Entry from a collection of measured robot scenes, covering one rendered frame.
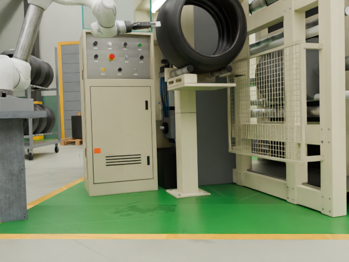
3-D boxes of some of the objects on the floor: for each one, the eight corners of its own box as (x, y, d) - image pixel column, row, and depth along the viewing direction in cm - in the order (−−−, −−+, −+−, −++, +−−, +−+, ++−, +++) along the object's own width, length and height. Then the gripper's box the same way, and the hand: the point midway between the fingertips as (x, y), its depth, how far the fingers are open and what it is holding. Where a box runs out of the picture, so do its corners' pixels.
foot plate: (165, 191, 290) (165, 188, 290) (197, 188, 299) (197, 185, 299) (176, 198, 265) (176, 195, 265) (210, 194, 274) (210, 191, 274)
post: (176, 192, 286) (166, -135, 276) (192, 191, 290) (183, -132, 281) (182, 195, 274) (172, -147, 264) (198, 194, 278) (189, -143, 268)
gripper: (125, 18, 223) (162, 15, 231) (121, 23, 236) (156, 20, 243) (127, 30, 224) (164, 27, 232) (123, 35, 236) (158, 31, 244)
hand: (155, 24), depth 236 cm, fingers closed
